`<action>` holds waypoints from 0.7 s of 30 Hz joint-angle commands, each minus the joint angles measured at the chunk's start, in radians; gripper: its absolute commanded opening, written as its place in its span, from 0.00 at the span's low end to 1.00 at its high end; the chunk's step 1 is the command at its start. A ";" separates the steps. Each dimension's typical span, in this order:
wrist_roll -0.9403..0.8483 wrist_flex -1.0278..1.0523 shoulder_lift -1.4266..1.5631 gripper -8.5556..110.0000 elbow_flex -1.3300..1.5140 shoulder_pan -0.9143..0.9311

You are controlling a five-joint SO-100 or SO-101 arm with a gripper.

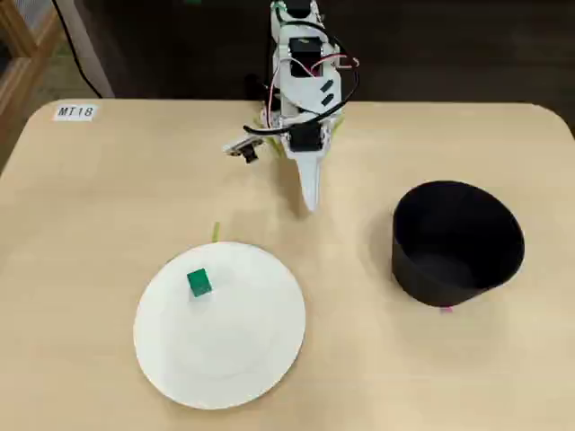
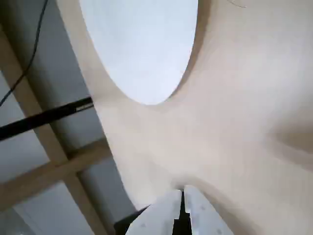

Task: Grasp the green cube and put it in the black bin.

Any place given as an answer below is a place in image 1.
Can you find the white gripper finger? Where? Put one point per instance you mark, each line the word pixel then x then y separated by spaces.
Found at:
pixel 309 179
pixel 319 170

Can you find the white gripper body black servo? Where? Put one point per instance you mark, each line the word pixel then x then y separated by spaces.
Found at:
pixel 306 143

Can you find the green cube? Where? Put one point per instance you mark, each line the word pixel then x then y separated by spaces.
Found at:
pixel 199 282

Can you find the black bin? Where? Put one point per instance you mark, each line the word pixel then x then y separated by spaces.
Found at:
pixel 453 269

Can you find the white paper plate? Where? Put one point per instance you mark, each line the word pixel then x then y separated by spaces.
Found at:
pixel 224 341

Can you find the pink tape piece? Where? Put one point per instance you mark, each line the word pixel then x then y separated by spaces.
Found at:
pixel 445 309

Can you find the white panel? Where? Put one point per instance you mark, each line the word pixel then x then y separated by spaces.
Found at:
pixel 87 49

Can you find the white MT18 label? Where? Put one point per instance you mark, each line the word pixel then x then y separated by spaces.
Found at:
pixel 75 112

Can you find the wooden shelf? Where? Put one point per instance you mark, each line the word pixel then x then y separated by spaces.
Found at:
pixel 22 45

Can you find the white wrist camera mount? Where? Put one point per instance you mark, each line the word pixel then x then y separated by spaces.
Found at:
pixel 242 144

